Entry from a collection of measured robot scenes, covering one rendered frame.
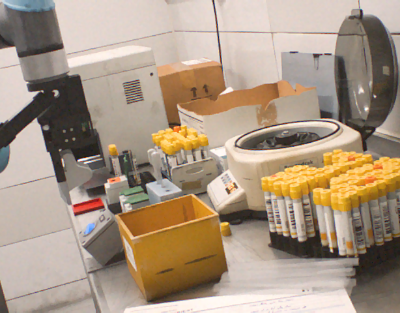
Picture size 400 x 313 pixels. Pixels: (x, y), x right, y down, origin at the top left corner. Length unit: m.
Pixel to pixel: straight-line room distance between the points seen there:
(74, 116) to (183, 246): 0.28
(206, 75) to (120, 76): 0.49
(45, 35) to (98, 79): 0.68
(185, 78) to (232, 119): 0.66
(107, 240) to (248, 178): 0.27
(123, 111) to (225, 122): 0.35
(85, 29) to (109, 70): 1.32
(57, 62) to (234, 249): 0.41
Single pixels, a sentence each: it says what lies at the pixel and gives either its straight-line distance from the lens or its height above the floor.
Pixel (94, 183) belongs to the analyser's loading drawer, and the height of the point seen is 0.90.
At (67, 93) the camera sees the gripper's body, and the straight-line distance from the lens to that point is 1.10.
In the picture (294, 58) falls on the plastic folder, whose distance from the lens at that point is 1.81.
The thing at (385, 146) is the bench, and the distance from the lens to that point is 1.49.
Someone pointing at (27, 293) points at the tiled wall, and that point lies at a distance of 3.27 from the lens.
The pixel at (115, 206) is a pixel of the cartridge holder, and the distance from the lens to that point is 1.38.
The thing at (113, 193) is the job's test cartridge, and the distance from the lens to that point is 1.38.
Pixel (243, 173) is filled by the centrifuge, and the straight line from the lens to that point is 1.21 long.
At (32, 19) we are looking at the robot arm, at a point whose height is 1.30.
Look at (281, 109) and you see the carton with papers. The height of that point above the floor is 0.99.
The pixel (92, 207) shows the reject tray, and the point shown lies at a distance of 1.50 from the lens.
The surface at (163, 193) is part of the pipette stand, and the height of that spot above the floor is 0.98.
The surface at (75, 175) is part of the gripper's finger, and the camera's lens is 1.12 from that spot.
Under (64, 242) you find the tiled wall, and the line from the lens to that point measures 3.20.
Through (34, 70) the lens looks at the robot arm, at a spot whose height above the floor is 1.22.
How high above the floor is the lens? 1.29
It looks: 14 degrees down
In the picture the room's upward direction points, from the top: 12 degrees counter-clockwise
